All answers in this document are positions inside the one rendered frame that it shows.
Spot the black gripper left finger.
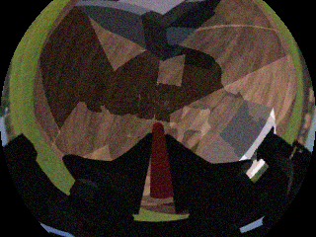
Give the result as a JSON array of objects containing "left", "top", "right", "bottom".
[{"left": 62, "top": 133, "right": 153, "bottom": 214}]

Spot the dark red peg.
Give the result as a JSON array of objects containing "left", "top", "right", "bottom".
[{"left": 150, "top": 122, "right": 173, "bottom": 198}]

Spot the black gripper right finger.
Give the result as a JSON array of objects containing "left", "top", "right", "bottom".
[{"left": 165, "top": 134, "right": 253, "bottom": 214}]

